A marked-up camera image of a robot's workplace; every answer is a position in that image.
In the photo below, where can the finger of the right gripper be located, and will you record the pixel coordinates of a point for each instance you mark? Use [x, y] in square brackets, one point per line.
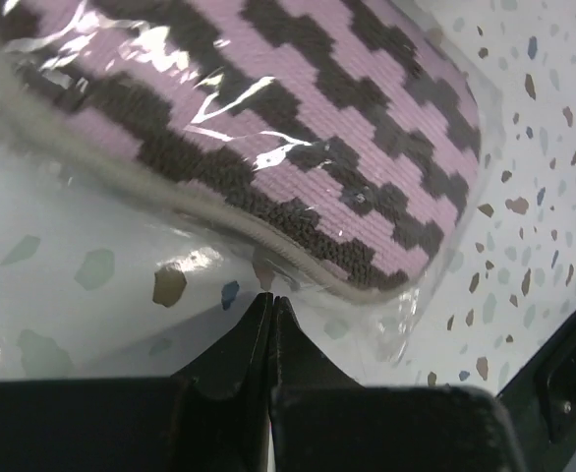
[541, 401]

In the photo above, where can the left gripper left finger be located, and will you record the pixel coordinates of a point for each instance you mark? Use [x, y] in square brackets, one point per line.
[209, 416]

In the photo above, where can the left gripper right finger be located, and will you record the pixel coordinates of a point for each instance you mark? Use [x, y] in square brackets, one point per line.
[322, 420]

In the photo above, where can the purple zigzag sponge pack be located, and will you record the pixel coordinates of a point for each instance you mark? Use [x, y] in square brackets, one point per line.
[336, 141]

